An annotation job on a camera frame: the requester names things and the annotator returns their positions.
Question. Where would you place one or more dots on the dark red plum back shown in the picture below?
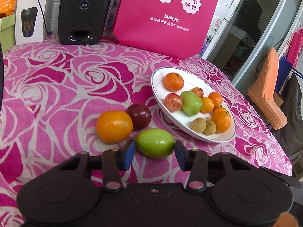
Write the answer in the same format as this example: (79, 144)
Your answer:
(140, 116)

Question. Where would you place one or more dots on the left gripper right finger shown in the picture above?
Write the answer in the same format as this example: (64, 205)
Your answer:
(204, 170)

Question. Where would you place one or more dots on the green apple back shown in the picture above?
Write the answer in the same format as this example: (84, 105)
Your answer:
(192, 103)

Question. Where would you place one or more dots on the green apple front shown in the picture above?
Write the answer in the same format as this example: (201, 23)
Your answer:
(155, 143)

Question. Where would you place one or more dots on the green apple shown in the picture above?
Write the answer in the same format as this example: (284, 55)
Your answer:
(192, 103)
(155, 143)

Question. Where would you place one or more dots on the red peach on plate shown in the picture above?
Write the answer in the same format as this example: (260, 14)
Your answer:
(173, 102)

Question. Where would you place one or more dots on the black speaker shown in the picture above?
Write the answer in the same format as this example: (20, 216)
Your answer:
(82, 22)

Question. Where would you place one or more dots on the brown kiwi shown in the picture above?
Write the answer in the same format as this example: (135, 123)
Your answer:
(210, 128)
(198, 125)

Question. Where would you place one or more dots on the green shoe box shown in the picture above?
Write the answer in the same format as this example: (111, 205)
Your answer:
(7, 32)

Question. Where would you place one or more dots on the person's left hand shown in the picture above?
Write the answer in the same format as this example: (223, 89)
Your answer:
(286, 220)

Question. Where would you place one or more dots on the orange tangerine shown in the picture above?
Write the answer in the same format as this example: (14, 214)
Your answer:
(173, 82)

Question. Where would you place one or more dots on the brown kiwi right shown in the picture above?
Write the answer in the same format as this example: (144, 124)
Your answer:
(210, 128)

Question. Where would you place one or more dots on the large orange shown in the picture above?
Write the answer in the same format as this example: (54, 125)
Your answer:
(114, 126)

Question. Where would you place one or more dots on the orange folded cloth chair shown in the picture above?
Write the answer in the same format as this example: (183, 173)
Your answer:
(262, 91)

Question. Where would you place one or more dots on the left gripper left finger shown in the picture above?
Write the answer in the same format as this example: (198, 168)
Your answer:
(111, 162)

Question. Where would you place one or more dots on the small yellow orange on plate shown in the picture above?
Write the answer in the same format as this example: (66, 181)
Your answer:
(207, 105)

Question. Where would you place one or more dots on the small red plum on plate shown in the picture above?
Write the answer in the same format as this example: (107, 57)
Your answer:
(198, 91)

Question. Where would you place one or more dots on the brown kiwi left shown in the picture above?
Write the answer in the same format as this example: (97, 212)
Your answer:
(198, 125)

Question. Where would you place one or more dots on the magenta tote bag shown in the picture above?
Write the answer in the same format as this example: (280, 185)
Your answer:
(176, 28)

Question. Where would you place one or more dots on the pink rose blanket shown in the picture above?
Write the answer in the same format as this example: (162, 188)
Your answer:
(53, 95)

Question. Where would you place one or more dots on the white ceramic plate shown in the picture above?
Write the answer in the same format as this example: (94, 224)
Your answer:
(180, 118)

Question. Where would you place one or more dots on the small orange at back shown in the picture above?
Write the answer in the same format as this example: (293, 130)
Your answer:
(216, 99)

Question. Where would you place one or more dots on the white cup box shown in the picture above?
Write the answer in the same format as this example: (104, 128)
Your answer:
(29, 24)

